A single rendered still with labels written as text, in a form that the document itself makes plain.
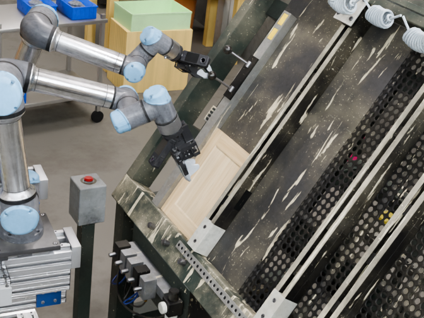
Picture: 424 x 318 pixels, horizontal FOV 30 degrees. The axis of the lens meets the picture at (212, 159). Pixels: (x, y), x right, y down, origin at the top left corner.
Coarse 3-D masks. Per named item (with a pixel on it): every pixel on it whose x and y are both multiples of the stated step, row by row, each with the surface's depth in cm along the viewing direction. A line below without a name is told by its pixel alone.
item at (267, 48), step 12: (276, 24) 318; (288, 24) 316; (276, 36) 316; (264, 48) 317; (264, 60) 318; (252, 72) 318; (240, 96) 321; (216, 108) 323; (228, 108) 320; (216, 120) 320; (204, 132) 322; (204, 144) 323; (168, 180) 326; (168, 192) 325; (156, 204) 325
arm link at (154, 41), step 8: (144, 32) 298; (152, 32) 295; (160, 32) 298; (144, 40) 296; (152, 40) 296; (160, 40) 297; (168, 40) 300; (144, 48) 299; (152, 48) 298; (160, 48) 299; (168, 48) 301
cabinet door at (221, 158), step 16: (208, 144) 321; (224, 144) 315; (208, 160) 318; (224, 160) 311; (240, 160) 305; (192, 176) 320; (208, 176) 314; (224, 176) 308; (176, 192) 323; (192, 192) 317; (208, 192) 310; (176, 208) 319; (192, 208) 313; (208, 208) 307; (176, 224) 316; (192, 224) 309
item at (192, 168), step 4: (188, 160) 256; (188, 164) 256; (192, 164) 257; (196, 164) 258; (180, 168) 257; (188, 168) 257; (192, 168) 258; (196, 168) 259; (192, 172) 259; (184, 176) 258; (188, 176) 258; (188, 180) 261
